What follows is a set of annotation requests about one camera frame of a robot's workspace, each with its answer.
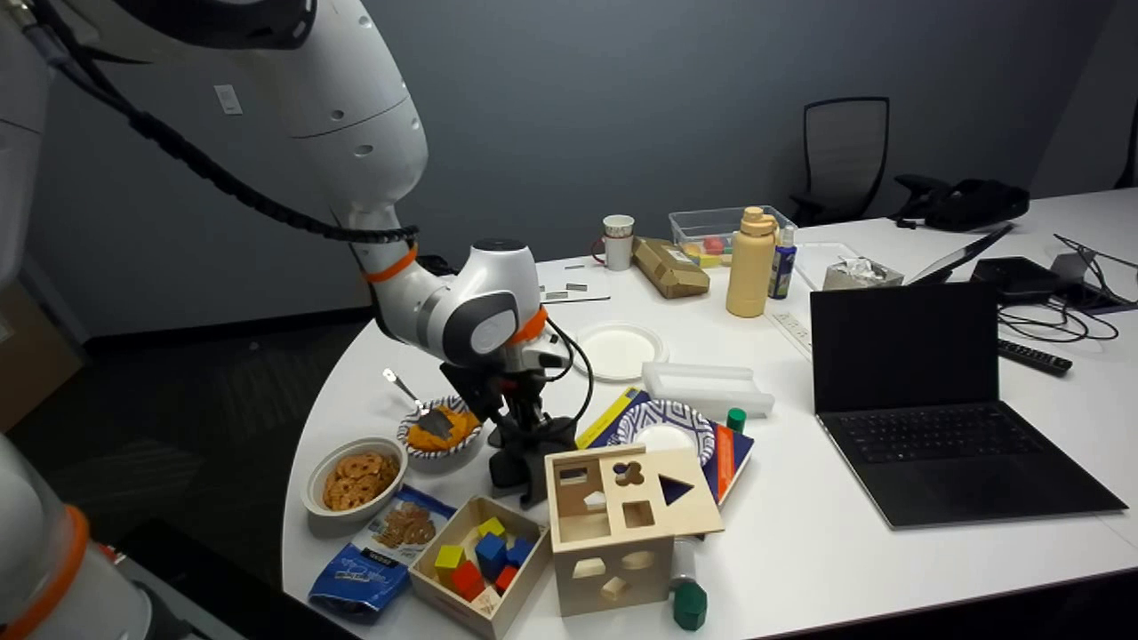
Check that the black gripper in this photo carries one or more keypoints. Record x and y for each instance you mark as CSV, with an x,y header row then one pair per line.
x,y
522,409

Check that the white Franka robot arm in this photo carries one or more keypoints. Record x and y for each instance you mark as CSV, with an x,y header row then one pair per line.
x,y
333,108

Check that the yellow wooden block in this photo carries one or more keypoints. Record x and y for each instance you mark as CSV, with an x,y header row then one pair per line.
x,y
490,528
449,555

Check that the patterned bowl of orange chips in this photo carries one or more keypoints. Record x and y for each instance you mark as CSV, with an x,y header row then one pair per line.
x,y
449,437

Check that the blue wooden block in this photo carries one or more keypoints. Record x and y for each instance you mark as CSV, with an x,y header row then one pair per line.
x,y
489,554
519,549

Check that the red wooden block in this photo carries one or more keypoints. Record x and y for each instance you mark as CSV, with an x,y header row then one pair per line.
x,y
506,578
466,581

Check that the wooden shape sorter box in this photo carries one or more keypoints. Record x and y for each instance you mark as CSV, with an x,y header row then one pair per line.
x,y
634,522

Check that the metal spoon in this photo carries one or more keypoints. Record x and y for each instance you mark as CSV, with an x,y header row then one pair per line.
x,y
409,394

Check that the white round plate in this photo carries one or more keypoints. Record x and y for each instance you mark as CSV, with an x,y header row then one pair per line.
x,y
623,355

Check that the wooden block tray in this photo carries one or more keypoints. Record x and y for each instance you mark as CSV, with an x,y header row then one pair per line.
x,y
474,599

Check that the white bowl of pretzels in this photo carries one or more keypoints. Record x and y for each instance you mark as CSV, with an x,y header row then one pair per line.
x,y
354,483

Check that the grey marker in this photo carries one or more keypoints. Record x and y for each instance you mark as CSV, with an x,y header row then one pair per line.
x,y
578,286

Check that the clear plastic container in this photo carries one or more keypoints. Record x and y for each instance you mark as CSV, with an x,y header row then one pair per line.
x,y
707,390
704,226

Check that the colourful book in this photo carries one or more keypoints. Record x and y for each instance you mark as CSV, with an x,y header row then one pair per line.
x,y
732,458

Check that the blue snack bag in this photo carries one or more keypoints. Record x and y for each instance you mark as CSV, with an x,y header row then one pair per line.
x,y
361,581

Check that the clear bottle with green cap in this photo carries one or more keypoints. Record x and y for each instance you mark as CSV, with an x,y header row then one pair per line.
x,y
687,601

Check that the small jar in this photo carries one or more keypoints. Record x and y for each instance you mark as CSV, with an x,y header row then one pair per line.
x,y
615,242

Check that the brown cracker box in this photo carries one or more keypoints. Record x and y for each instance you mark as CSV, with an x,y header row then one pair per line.
x,y
669,271

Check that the tan squeeze bottle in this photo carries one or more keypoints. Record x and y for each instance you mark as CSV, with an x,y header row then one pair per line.
x,y
751,267

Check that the dark small bottle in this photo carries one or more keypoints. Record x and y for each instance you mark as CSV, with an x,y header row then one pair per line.
x,y
782,267

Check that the white tissue pack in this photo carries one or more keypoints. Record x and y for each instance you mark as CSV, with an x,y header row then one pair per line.
x,y
863,274

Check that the white paper sheets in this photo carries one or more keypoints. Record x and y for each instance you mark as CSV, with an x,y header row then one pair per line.
x,y
876,242

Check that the black laptop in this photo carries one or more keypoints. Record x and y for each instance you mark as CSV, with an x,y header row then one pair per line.
x,y
937,402

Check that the black mesh office chair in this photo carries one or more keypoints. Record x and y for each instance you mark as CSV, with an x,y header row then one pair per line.
x,y
845,155

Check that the black bag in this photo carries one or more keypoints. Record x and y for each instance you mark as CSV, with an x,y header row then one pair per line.
x,y
966,202

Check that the black remote control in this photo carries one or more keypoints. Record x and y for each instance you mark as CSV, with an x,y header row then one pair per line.
x,y
1035,361

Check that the black tablet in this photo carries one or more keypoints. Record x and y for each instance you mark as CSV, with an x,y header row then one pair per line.
x,y
1016,279

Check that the grey desk device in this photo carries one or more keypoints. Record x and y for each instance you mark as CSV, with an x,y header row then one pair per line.
x,y
1071,267

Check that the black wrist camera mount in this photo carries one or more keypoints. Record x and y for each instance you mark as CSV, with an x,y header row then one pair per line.
x,y
474,384

